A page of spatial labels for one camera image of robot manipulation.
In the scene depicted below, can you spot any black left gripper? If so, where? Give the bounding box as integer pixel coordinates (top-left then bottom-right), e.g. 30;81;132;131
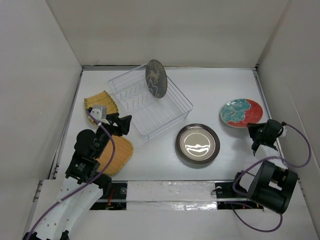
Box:
94;112;131;158

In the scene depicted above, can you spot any teal and red floral plate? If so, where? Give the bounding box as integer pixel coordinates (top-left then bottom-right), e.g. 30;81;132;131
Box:
219;98;264;128

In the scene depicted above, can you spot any grey reindeer plate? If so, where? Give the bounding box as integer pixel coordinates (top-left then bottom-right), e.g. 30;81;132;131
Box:
145;59;168;99

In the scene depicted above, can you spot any brown-rimmed cream plate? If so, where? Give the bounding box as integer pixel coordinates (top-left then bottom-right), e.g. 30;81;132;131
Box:
175;123;221;164

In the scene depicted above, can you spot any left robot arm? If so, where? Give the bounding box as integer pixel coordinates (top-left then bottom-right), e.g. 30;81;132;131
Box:
23;107;132;240

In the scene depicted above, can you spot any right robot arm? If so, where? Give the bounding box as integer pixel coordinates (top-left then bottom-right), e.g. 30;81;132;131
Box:
231;119;298;214

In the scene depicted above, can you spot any orange bamboo tray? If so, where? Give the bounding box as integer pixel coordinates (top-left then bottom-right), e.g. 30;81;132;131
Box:
97;136;134;176

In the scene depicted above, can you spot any green-rimmed bamboo tray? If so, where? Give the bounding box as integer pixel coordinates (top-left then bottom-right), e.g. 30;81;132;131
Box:
84;90;119;124

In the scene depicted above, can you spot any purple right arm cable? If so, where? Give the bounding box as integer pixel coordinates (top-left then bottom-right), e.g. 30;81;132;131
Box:
231;121;313;233

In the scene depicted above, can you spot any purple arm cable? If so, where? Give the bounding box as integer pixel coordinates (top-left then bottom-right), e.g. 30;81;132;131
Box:
24;109;116;238
231;121;313;233

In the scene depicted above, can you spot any white wire dish rack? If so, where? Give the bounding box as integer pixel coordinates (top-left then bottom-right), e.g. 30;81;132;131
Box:
108;63;193;142

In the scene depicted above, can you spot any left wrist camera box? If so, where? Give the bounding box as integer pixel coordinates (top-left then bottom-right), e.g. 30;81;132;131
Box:
89;105;107;122

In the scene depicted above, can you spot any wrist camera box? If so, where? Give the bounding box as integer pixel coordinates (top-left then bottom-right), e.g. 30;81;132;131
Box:
89;105;107;122
277;121;288;138

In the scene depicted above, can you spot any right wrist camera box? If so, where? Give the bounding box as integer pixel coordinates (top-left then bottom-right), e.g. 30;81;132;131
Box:
277;121;288;138

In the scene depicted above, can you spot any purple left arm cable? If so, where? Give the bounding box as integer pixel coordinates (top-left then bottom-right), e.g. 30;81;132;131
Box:
24;109;116;238

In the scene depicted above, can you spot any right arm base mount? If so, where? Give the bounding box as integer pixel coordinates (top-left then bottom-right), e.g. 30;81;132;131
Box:
211;181;264;210

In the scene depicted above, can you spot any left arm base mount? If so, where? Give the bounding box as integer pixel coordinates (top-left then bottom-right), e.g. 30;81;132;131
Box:
90;181;128;211

